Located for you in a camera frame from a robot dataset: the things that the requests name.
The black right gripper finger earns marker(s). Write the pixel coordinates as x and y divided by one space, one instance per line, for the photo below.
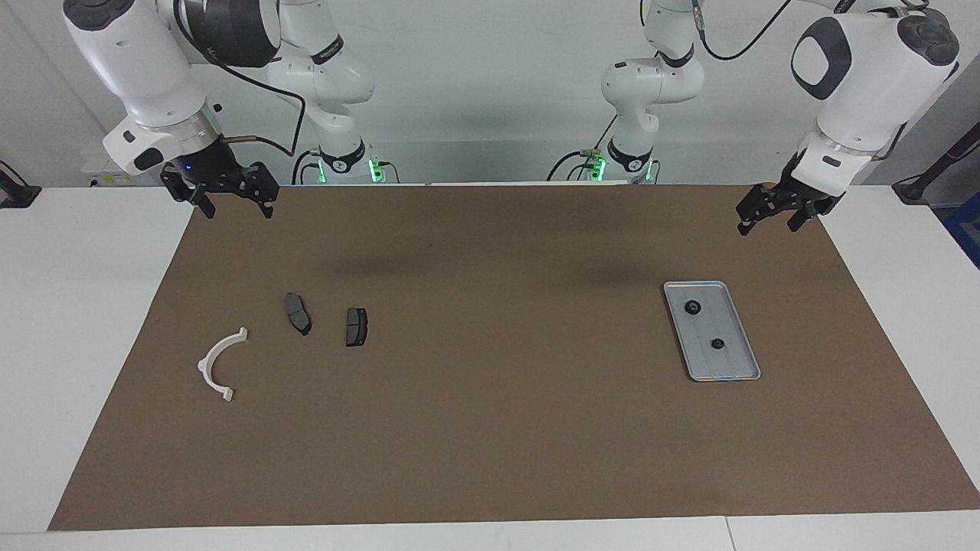
176 185
264 184

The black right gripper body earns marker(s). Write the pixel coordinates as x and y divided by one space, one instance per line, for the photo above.
214 172

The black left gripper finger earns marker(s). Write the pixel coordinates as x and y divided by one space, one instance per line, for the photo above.
754 203
802 211

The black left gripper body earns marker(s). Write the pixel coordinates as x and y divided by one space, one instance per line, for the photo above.
796 190

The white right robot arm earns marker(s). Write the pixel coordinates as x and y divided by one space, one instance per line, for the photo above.
138 61

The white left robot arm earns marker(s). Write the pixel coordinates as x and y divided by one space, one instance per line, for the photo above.
865 84

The silver metal tray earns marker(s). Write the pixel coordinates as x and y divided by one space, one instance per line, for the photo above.
735 360

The black angled stand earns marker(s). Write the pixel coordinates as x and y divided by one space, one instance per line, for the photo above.
919 187

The elongated dark brake pad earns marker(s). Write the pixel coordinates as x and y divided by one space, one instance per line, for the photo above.
298 314

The black clamp stand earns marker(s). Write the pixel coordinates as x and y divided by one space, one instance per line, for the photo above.
15 195

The blue box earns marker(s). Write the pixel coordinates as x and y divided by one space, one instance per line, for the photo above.
966 241

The rectangular dark brake pad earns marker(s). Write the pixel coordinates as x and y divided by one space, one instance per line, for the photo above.
356 327

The brown table mat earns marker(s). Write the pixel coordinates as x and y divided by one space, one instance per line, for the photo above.
490 428

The white semicircular bracket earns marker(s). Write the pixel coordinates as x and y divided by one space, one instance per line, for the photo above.
205 369

